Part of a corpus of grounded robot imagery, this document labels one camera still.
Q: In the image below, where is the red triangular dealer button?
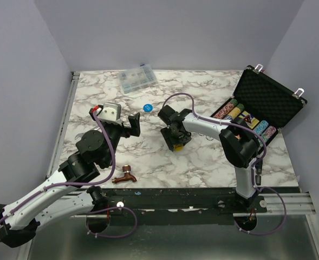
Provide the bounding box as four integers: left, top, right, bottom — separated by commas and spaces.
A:
244, 114, 252, 124

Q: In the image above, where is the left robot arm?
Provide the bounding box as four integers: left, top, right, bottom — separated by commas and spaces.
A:
0, 109, 140, 248

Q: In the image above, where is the brown faucet tap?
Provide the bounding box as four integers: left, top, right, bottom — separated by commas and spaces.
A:
112, 165, 137, 184

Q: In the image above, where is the aluminium frame rail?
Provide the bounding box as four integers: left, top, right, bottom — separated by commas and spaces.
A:
45, 71, 80, 178

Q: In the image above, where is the clear plastic organizer box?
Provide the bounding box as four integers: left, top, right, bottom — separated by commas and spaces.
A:
118, 64, 157, 94

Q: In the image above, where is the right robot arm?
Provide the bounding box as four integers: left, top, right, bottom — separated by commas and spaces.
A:
158, 105, 263, 212

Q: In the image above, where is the blue playing card deck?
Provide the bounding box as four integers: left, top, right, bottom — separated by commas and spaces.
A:
238, 111, 259, 129

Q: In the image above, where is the yellow big blind button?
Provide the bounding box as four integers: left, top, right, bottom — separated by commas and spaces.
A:
173, 145, 184, 151

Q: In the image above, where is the silver wrench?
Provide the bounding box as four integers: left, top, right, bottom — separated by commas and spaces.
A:
75, 132, 84, 140

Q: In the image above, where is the black pipe fitting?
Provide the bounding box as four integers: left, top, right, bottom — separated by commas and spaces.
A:
255, 160, 263, 186

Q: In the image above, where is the blue small blind button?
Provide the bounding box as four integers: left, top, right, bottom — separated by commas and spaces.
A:
143, 103, 153, 113

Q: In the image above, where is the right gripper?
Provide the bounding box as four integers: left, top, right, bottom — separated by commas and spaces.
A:
161, 126, 191, 152

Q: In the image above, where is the black poker chip case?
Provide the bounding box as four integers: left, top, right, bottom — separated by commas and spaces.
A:
212, 66, 308, 155

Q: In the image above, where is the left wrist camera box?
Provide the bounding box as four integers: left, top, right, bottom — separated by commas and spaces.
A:
89, 102, 121, 125

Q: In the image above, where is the black mounting rail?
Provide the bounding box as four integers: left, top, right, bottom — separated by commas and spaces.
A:
86, 188, 267, 230

